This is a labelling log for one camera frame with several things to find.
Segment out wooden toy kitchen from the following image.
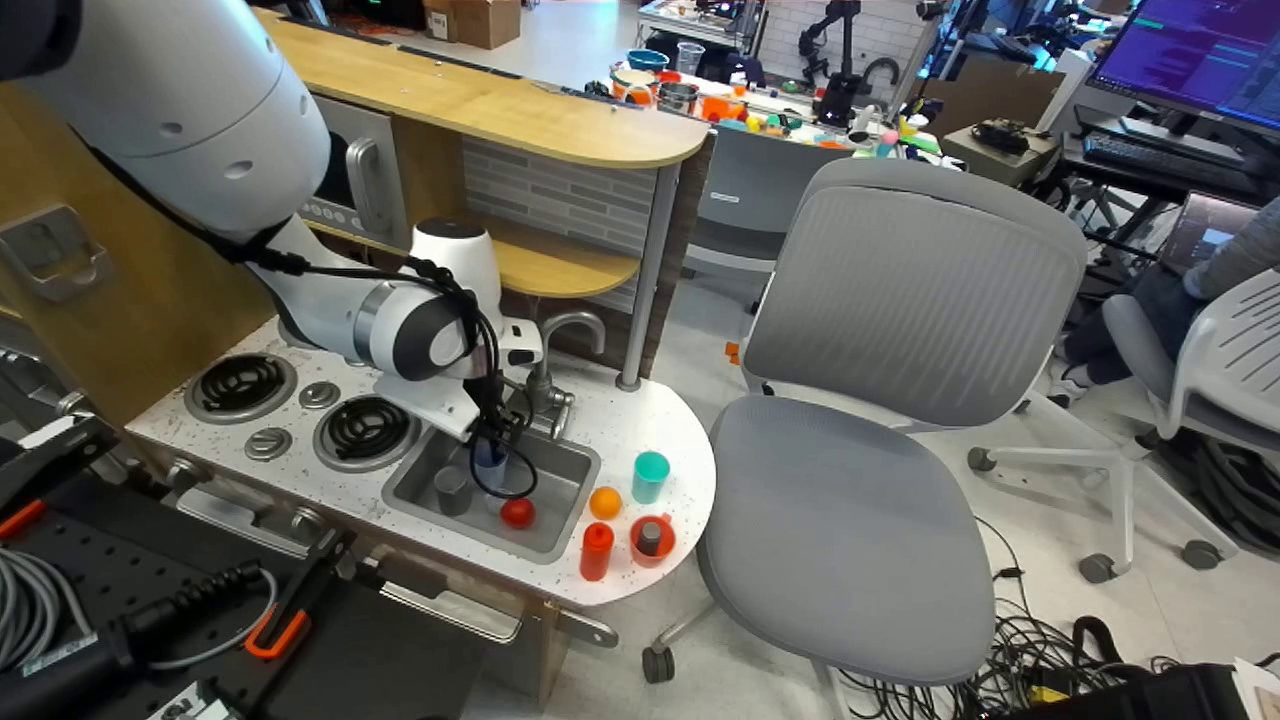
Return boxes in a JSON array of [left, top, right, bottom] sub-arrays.
[[0, 7, 725, 711]]

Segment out grey oven door handle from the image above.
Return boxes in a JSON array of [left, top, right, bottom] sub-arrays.
[[163, 476, 336, 551]]

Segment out grey cabinet door handle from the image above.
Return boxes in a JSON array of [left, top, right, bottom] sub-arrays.
[[552, 605, 623, 653]]

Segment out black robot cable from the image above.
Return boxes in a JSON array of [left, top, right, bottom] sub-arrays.
[[195, 225, 546, 502]]

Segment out black camera tripod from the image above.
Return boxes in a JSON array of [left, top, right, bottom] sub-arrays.
[[798, 0, 893, 130]]

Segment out black equipment case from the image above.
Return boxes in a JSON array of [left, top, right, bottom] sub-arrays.
[[993, 657, 1255, 720]]

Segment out grey toy sink basin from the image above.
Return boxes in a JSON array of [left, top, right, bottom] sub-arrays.
[[379, 428, 605, 562]]

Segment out computer monitor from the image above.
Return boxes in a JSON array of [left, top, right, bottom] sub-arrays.
[[1091, 0, 1280, 136]]

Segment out black corrugated hoses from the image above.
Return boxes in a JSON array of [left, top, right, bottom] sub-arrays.
[[1157, 423, 1280, 551]]

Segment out grey wall hook plate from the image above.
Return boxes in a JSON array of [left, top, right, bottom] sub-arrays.
[[0, 199, 106, 305]]

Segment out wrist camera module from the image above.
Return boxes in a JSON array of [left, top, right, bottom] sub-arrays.
[[495, 317, 552, 372]]

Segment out white mesh office chair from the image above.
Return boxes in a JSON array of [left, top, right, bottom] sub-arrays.
[[1098, 262, 1280, 442]]

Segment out grey kitchen support pole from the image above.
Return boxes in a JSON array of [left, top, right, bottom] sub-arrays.
[[611, 157, 687, 393]]

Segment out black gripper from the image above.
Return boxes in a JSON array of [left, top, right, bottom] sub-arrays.
[[459, 346, 539, 468]]

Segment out cardboard box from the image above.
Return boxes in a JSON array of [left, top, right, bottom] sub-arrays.
[[419, 0, 528, 53]]

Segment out light grey office chair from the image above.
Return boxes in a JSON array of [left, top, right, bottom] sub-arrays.
[[638, 157, 1233, 692]]

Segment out grey chair with light frame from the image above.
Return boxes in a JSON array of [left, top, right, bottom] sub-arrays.
[[686, 124, 838, 285]]

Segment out person in grey hoodie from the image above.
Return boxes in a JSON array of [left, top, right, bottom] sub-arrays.
[[1131, 191, 1280, 363]]

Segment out red cup with dark inside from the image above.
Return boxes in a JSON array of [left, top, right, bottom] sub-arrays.
[[629, 513, 682, 571]]

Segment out black coil toy burner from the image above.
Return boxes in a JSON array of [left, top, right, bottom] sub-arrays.
[[181, 346, 301, 423], [314, 393, 425, 470]]

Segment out grey toy faucet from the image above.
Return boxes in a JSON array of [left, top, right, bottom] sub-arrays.
[[532, 305, 611, 442]]

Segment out grey toy microwave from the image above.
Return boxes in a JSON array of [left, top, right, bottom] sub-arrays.
[[295, 90, 414, 250]]

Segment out tall red plastic cup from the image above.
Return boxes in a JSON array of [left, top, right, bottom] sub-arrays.
[[578, 518, 619, 582]]

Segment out dark grey plastic cup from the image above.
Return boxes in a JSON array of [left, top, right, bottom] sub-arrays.
[[429, 464, 480, 518]]

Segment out red tool handle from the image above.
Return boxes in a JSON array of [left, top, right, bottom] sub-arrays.
[[0, 491, 56, 544]]

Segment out black monitor desk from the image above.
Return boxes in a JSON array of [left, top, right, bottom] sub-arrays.
[[1065, 104, 1280, 203]]

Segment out cluttered table of toys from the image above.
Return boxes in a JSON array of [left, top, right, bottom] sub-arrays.
[[583, 35, 963, 157]]

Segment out tangle of black floor cables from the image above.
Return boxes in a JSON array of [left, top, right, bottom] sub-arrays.
[[854, 517, 1177, 720]]

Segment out grey cable bundle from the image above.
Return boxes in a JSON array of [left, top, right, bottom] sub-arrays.
[[0, 544, 86, 675]]

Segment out dark box device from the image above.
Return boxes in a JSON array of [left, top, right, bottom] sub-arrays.
[[935, 117, 1073, 191]]

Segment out black clamp with orange handle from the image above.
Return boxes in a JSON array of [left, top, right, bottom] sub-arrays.
[[236, 530, 356, 666]]

